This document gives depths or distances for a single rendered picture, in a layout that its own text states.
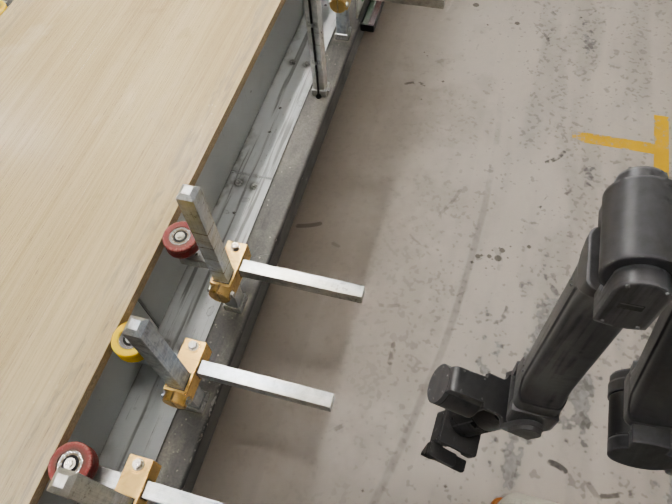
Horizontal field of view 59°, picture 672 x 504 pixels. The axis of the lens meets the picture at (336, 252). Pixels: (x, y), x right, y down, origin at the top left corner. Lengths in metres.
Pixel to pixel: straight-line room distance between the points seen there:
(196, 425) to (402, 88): 1.97
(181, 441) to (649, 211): 1.11
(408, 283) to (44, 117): 1.33
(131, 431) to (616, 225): 1.24
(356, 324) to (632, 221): 1.76
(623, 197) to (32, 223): 1.28
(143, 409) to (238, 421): 0.64
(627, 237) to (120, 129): 1.34
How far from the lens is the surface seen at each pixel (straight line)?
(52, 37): 1.98
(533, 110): 2.88
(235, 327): 1.45
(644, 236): 0.48
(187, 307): 1.59
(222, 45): 1.77
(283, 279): 1.33
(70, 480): 1.00
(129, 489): 1.22
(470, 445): 0.96
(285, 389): 1.23
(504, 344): 2.21
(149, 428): 1.50
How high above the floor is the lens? 1.99
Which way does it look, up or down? 59 degrees down
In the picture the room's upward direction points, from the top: 6 degrees counter-clockwise
